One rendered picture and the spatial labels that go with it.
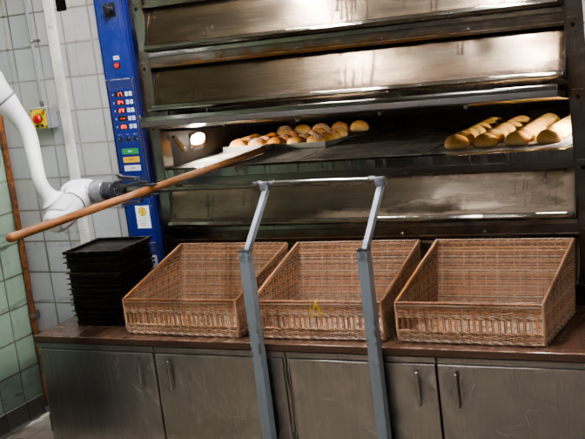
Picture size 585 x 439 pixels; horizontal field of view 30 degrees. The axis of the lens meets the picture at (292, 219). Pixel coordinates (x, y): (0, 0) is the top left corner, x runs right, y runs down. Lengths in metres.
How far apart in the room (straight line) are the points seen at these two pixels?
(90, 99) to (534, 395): 2.42
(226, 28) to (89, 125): 0.87
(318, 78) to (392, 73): 0.32
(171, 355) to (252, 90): 1.14
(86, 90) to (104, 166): 0.36
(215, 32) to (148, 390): 1.51
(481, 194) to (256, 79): 1.06
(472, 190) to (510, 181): 0.15
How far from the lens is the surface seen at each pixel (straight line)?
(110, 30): 4.91
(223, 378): 4.33
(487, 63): 4.19
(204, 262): 4.82
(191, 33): 4.70
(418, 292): 4.15
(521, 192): 4.23
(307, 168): 4.53
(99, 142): 5.06
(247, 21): 4.57
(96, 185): 4.38
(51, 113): 5.16
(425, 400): 3.98
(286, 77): 4.52
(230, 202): 4.74
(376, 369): 3.95
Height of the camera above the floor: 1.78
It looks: 11 degrees down
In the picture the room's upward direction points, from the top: 7 degrees counter-clockwise
